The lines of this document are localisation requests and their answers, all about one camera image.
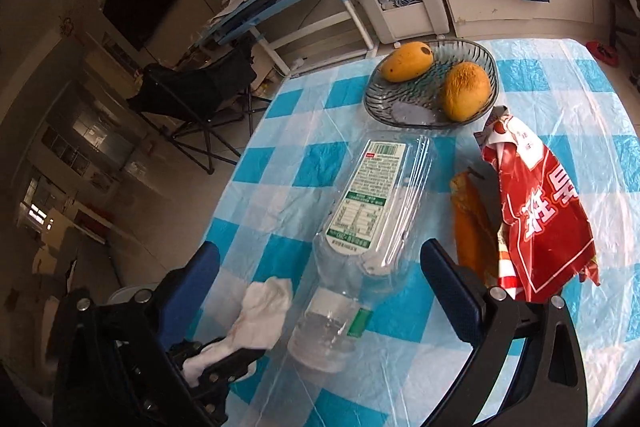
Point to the glass fruit bowl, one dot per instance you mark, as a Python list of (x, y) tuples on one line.
[(425, 99)]

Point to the long orange peel piece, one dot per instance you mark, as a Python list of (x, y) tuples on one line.
[(472, 227)]

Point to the rough yellow mango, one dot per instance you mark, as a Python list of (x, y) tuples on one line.
[(466, 91)]

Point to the clear plastic bottle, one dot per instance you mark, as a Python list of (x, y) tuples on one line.
[(372, 207)]

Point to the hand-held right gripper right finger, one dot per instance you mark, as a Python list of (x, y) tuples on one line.
[(450, 292)]

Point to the black folding chair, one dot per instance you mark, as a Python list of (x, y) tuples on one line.
[(195, 97)]

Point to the blue study desk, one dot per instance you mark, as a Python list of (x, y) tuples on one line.
[(270, 2)]

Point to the wooden chair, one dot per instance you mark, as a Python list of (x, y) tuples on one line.
[(622, 17)]

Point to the glass display cabinet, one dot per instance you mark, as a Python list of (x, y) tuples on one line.
[(87, 137)]

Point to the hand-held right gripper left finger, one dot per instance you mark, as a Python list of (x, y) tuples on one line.
[(192, 292)]

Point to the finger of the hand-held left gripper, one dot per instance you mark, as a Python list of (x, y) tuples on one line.
[(227, 369), (187, 346)]

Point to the blue white checkered tablecloth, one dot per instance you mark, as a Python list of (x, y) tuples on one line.
[(290, 167)]

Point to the grey round stool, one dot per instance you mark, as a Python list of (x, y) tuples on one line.
[(127, 293)]

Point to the smooth yellow mango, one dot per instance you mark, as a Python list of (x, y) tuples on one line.
[(406, 63)]

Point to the red slippers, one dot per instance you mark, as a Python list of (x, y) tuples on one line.
[(602, 52)]

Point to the white tissue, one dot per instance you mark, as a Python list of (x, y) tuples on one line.
[(262, 314)]

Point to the red snack bag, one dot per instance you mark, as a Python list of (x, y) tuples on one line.
[(540, 227)]

